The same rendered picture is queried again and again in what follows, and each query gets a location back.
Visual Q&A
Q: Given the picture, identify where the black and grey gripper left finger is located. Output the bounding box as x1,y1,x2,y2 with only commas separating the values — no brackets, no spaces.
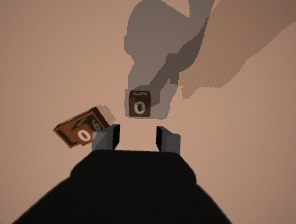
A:
91,124,120,152

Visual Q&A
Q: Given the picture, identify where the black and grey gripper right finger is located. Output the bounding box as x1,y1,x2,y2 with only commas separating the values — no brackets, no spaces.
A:
156,126,181,155

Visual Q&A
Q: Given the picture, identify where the brown rectangular tray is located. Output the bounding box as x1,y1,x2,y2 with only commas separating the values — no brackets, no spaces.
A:
53,107,109,148

